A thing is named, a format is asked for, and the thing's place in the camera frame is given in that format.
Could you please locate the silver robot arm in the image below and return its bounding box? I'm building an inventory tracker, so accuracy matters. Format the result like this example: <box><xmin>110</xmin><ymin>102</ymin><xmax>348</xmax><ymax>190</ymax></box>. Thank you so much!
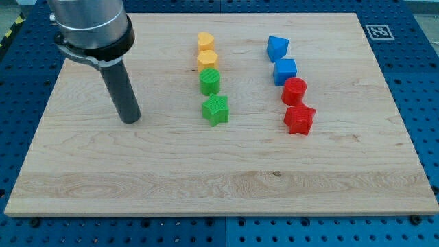
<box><xmin>47</xmin><ymin>0</ymin><xmax>135</xmax><ymax>70</ymax></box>

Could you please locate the green star block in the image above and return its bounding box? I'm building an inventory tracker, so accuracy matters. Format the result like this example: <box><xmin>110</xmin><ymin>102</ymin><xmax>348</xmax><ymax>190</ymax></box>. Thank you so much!
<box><xmin>202</xmin><ymin>93</ymin><xmax>229</xmax><ymax>127</ymax></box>

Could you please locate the red star block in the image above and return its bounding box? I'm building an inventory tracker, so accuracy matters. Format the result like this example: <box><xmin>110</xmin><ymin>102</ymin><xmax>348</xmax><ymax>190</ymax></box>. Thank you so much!
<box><xmin>283</xmin><ymin>104</ymin><xmax>316</xmax><ymax>136</ymax></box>

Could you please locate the light wooden board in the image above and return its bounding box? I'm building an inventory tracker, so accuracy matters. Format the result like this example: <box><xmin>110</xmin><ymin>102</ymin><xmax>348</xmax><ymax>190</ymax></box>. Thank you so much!
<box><xmin>5</xmin><ymin>13</ymin><xmax>438</xmax><ymax>217</ymax></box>

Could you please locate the green cylinder block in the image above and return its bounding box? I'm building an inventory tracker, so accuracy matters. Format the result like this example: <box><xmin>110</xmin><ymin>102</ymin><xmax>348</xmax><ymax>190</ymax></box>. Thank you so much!
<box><xmin>199</xmin><ymin>68</ymin><xmax>221</xmax><ymax>96</ymax></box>

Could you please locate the yellow hexagon block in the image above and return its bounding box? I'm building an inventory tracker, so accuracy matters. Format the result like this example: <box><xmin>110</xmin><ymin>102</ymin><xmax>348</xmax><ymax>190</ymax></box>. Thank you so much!
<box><xmin>197</xmin><ymin>50</ymin><xmax>219</xmax><ymax>72</ymax></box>

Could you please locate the red cylinder block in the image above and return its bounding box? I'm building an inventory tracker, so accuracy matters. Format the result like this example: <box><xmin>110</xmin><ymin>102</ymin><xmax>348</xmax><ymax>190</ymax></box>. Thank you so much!
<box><xmin>281</xmin><ymin>77</ymin><xmax>307</xmax><ymax>106</ymax></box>

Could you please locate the yellow heart block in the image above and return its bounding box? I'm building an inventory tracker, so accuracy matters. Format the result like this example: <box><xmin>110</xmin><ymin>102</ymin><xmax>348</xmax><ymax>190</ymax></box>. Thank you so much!
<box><xmin>197</xmin><ymin>32</ymin><xmax>215</xmax><ymax>52</ymax></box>

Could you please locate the blue cube block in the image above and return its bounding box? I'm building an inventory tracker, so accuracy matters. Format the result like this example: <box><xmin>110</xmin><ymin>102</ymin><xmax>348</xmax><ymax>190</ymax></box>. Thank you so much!
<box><xmin>273</xmin><ymin>58</ymin><xmax>298</xmax><ymax>86</ymax></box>

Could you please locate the blue triangle block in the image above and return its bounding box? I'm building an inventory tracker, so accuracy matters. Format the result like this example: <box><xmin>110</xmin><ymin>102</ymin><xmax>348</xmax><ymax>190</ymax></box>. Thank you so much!
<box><xmin>266</xmin><ymin>36</ymin><xmax>289</xmax><ymax>62</ymax></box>

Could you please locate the dark grey cylindrical pointer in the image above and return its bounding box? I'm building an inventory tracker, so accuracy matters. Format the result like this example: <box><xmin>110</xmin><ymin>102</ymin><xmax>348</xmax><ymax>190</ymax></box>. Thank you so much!
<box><xmin>99</xmin><ymin>59</ymin><xmax>141</xmax><ymax>124</ymax></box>

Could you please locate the white fiducial marker tag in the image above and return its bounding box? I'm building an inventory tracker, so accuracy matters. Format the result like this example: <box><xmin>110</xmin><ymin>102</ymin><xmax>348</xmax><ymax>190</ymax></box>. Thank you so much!
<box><xmin>365</xmin><ymin>24</ymin><xmax>394</xmax><ymax>40</ymax></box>

